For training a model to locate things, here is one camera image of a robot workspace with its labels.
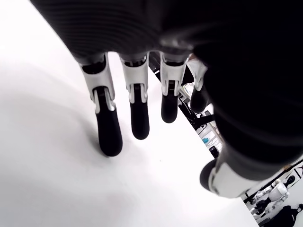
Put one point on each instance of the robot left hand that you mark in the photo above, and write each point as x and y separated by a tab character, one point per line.
213	35

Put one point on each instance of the white humanoid robot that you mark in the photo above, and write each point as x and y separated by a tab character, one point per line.
274	191

